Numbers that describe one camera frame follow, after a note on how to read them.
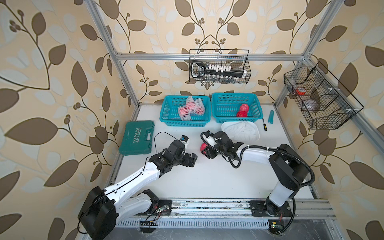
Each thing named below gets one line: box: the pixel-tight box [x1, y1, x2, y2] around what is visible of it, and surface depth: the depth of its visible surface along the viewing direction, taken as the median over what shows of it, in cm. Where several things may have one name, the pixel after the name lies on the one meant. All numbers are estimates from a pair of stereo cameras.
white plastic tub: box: [221, 121, 260, 143], surface depth 101 cm
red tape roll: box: [296, 87, 306, 96], surface depth 83 cm
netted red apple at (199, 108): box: [195, 98, 205, 116], surface depth 110 cm
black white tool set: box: [190, 61, 247, 79], surface depth 84 cm
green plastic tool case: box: [118, 120, 155, 156], surface depth 98 cm
